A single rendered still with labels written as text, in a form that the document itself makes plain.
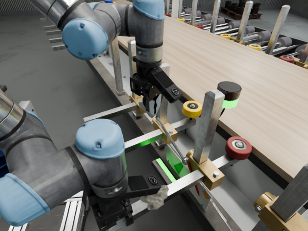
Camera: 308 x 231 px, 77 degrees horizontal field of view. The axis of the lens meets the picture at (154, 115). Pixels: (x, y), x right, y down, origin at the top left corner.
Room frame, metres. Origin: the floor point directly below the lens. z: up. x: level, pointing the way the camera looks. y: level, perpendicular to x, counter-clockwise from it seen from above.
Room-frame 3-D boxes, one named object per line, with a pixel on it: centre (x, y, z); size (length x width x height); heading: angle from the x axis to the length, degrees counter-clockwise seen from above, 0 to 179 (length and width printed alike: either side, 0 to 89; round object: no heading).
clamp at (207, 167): (0.39, -0.17, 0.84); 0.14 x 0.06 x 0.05; 29
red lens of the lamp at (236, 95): (0.43, -0.20, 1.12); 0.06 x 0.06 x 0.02
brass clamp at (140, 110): (0.83, 0.08, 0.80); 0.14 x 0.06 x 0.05; 29
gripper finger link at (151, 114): (0.52, 0.03, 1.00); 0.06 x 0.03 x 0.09; 50
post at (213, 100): (0.41, -0.15, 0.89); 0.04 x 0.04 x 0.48; 29
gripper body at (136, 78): (0.53, 0.02, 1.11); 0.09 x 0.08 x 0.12; 50
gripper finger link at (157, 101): (0.54, 0.01, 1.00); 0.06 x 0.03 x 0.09; 50
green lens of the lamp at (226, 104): (0.43, -0.20, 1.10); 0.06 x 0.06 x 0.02
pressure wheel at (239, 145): (0.44, -0.29, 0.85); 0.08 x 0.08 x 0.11
